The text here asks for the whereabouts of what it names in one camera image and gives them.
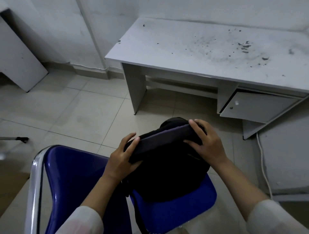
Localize person's right hand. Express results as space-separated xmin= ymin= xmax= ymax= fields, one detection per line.
xmin=183 ymin=119 xmax=229 ymax=167

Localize person's left hand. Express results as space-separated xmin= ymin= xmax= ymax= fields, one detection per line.
xmin=102 ymin=133 xmax=143 ymax=184

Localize black backpack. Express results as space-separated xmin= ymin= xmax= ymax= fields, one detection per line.
xmin=121 ymin=117 xmax=211 ymax=234

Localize person's right forearm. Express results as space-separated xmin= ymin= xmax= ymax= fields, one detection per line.
xmin=217 ymin=158 xmax=309 ymax=234

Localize person's left forearm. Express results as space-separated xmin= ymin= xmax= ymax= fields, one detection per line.
xmin=55 ymin=174 xmax=121 ymax=234

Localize blue plastic chair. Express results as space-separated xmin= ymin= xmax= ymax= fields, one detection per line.
xmin=24 ymin=145 xmax=217 ymax=234

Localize white cabinet door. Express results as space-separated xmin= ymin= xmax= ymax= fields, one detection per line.
xmin=220 ymin=91 xmax=300 ymax=124

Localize white desk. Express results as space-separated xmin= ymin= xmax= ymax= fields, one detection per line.
xmin=104 ymin=17 xmax=309 ymax=141

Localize metal stand leg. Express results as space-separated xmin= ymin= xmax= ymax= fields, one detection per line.
xmin=0 ymin=136 xmax=29 ymax=144

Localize white board panel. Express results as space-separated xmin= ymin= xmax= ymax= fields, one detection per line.
xmin=0 ymin=8 xmax=49 ymax=93

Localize white cable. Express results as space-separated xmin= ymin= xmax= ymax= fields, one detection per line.
xmin=256 ymin=133 xmax=273 ymax=199

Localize white wall pipe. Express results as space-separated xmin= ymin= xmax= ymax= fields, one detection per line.
xmin=78 ymin=0 xmax=109 ymax=80

